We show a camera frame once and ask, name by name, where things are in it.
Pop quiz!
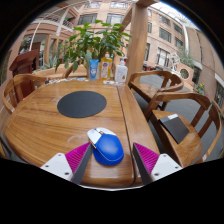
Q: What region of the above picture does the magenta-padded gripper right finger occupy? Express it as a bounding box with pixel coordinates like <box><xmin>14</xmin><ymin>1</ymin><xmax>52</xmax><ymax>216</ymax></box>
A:
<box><xmin>132</xmin><ymin>142</ymin><xmax>184</xmax><ymax>186</ymax></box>

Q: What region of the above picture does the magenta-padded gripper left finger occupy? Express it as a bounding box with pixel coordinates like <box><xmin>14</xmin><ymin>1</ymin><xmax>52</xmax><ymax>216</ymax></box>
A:
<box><xmin>40</xmin><ymin>142</ymin><xmax>94</xmax><ymax>185</ymax></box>

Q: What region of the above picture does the blue and white computer mouse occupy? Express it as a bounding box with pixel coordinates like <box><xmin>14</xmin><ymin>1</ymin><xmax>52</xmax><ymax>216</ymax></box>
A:
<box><xmin>86</xmin><ymin>127</ymin><xmax>125</xmax><ymax>167</ymax></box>

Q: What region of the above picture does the round black mouse pad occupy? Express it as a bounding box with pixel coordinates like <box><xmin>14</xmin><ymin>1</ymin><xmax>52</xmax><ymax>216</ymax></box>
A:
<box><xmin>56</xmin><ymin>90</ymin><xmax>108</xmax><ymax>119</ymax></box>

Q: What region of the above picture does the wooden armchair with black notebook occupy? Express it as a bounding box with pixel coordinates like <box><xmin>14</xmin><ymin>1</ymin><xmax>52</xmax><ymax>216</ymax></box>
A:
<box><xmin>144</xmin><ymin>91</ymin><xmax>223</xmax><ymax>168</ymax></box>

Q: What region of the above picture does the black notebook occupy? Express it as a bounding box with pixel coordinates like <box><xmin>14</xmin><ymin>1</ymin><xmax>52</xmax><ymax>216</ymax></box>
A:
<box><xmin>158</xmin><ymin>113</ymin><xmax>190</xmax><ymax>145</ymax></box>

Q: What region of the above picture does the yellow flowering plant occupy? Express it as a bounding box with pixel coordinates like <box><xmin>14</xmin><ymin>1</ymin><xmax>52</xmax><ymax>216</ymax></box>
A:
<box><xmin>196</xmin><ymin>83</ymin><xmax>205</xmax><ymax>96</ymax></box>

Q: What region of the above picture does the wooden armchair with red booklet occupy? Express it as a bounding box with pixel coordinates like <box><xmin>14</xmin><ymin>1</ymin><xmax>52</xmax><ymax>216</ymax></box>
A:
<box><xmin>0</xmin><ymin>73</ymin><xmax>51</xmax><ymax>116</ymax></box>

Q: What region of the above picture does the blue squeeze tube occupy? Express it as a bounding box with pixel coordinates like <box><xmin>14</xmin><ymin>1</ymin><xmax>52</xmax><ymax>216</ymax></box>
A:
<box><xmin>88</xmin><ymin>58</ymin><xmax>100</xmax><ymax>81</ymax></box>

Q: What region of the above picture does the white pump bottle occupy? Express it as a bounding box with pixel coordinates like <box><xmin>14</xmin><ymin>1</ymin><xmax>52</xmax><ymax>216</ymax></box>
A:
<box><xmin>114</xmin><ymin>57</ymin><xmax>129</xmax><ymax>84</ymax></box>

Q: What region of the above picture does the green agave plant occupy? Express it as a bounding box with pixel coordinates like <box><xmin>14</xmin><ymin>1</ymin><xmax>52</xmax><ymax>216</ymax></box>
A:
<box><xmin>39</xmin><ymin>54</ymin><xmax>59</xmax><ymax>70</ymax></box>

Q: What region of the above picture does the yellow liquid bottle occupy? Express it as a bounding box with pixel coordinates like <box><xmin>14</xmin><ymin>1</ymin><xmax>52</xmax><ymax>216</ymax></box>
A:
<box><xmin>99</xmin><ymin>51</ymin><xmax>114</xmax><ymax>81</ymax></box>

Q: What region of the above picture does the white sculpture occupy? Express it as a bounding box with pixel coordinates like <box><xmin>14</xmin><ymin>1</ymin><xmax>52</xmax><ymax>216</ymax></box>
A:
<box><xmin>169</xmin><ymin>51</ymin><xmax>181</xmax><ymax>71</ymax></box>

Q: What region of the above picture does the dark wooden lectern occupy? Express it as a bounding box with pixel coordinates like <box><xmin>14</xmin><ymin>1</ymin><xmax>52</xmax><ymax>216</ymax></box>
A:
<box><xmin>8</xmin><ymin>49</ymin><xmax>40</xmax><ymax>77</ymax></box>

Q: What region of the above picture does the large green potted plant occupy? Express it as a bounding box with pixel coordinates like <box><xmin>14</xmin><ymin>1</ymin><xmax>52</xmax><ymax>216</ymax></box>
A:
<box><xmin>54</xmin><ymin>19</ymin><xmax>133</xmax><ymax>79</ymax></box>

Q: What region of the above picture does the grey bust statue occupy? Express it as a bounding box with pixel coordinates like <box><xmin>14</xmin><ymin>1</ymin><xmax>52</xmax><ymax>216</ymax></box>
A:
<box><xmin>20</xmin><ymin>34</ymin><xmax>34</xmax><ymax>54</ymax></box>

